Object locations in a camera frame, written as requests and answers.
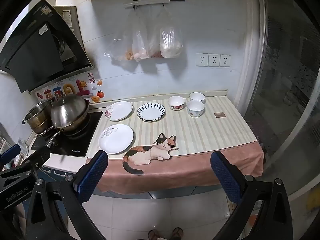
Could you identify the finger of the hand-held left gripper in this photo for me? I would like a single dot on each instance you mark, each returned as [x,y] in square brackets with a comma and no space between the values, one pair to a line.
[37,158]
[11,151]

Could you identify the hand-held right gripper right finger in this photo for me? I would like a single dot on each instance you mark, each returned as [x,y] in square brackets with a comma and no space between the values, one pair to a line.
[225,177]

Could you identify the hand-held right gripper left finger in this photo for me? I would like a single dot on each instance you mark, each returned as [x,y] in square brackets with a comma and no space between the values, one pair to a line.
[92,177]

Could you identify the white bowl with dark rim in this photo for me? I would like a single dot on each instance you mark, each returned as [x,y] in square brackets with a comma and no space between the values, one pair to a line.
[197,96]

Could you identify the black induction cooktop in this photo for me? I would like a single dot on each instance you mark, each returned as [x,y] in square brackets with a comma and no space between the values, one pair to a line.
[80,142]

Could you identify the stainless steel stock pot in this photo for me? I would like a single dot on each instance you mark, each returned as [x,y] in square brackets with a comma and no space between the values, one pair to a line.
[37,116]

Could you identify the large white floral plate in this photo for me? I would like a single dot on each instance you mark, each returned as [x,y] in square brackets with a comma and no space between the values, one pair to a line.
[116,139]

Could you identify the striped cat print tablecloth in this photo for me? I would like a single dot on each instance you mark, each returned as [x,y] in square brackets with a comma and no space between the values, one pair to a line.
[200,140]

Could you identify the steel wok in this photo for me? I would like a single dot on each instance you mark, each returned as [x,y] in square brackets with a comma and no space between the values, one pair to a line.
[80,128]

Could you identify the domed steel lid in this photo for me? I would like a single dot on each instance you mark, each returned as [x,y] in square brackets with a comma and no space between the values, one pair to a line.
[68,112]

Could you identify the brown cloth label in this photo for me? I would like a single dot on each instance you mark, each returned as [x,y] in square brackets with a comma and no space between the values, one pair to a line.
[220,115]

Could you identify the small white floral plate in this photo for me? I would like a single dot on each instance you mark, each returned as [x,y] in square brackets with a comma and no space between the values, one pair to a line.
[119,110]

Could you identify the person's right foot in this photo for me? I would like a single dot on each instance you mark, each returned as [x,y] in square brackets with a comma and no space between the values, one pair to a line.
[177,233]

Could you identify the person's foot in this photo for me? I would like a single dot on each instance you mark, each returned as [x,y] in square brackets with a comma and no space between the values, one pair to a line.
[153,235]
[177,233]

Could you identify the white bowl with blue pattern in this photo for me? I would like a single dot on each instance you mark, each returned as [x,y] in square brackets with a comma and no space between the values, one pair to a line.
[195,108]

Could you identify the person's left foot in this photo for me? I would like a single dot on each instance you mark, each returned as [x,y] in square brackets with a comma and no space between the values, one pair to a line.
[153,235]

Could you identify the blue striped white plate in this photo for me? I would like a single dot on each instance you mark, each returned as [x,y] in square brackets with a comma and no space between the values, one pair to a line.
[151,111]

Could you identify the white bowl with red roses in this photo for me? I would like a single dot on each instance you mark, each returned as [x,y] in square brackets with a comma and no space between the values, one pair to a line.
[176,103]

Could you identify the black range hood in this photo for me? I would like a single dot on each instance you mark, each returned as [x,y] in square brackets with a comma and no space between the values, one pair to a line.
[37,55]

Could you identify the glass sliding door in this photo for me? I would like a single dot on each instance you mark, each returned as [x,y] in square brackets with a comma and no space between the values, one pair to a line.
[287,80]

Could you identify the plastic bag with orange contents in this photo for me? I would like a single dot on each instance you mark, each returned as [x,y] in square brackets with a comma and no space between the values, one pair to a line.
[122,47]

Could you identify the plastic bag with eggs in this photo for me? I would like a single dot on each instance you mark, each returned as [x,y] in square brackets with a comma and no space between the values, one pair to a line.
[140,52]

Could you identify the plastic bag with red contents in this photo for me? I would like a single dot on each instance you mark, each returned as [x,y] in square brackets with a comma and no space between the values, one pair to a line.
[155,51]

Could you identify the plastic bag with white contents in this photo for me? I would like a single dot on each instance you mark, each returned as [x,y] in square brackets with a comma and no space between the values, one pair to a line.
[171,45]

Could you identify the colourful wall stickers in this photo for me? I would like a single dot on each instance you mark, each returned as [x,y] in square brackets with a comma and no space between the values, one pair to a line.
[81,87]

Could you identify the white wall socket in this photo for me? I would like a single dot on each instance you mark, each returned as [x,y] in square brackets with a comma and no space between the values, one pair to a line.
[202,60]
[214,60]
[225,60]

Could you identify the white door frame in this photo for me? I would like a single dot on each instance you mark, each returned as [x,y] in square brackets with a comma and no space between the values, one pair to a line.
[250,55]

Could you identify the white wall hook rail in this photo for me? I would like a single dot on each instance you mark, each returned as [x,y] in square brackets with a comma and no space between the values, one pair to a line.
[140,3]

